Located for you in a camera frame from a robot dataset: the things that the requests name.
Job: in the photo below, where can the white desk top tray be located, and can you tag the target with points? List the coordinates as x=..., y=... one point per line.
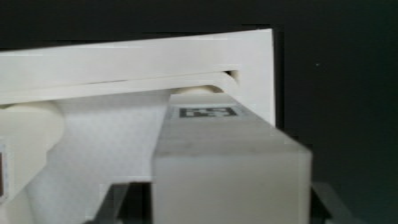
x=108, y=82

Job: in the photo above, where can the white leg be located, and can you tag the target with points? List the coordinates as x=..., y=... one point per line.
x=232, y=167
x=31, y=133

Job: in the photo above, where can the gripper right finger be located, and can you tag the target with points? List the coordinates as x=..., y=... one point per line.
x=330, y=210

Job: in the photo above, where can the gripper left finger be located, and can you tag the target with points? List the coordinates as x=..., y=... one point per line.
x=127, y=208

